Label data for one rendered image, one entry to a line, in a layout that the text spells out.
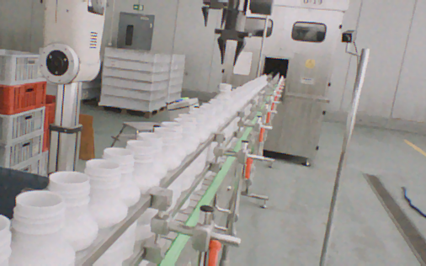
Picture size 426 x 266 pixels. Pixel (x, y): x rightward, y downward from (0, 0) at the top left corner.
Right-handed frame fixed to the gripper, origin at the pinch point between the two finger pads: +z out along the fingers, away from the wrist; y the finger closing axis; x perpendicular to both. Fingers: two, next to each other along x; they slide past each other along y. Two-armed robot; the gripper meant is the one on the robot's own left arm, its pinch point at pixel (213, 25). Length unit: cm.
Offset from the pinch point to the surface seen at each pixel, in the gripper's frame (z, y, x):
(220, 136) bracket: 28, -20, 82
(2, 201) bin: 53, 32, 86
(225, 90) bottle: 21, -15, 49
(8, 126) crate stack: 81, 157, -87
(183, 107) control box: 29.7, 0.4, 35.5
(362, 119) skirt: 136, -216, -935
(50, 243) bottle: 25, -17, 147
